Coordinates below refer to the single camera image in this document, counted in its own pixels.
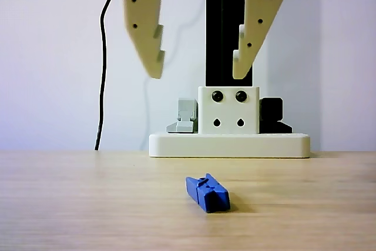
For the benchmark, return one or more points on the white perforated stand base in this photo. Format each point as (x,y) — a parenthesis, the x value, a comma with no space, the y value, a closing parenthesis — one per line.
(229,145)

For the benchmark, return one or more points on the white post socket block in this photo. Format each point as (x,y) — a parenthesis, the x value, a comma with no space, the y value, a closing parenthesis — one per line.
(229,113)

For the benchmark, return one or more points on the blue plastic peg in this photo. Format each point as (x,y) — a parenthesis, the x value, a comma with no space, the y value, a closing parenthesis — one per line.
(211,201)

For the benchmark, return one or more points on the black round screw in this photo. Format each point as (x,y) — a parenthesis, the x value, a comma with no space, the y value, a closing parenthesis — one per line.
(241,96)
(217,96)

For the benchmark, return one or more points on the grey corner bracket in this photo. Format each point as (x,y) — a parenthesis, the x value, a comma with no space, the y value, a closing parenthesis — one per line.
(186,110)

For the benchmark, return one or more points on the black aluminium extrusion post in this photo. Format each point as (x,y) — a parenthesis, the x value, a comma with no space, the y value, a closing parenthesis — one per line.
(220,27)

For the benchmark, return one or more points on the black corner bracket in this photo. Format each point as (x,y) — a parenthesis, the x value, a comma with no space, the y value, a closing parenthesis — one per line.
(270,110)

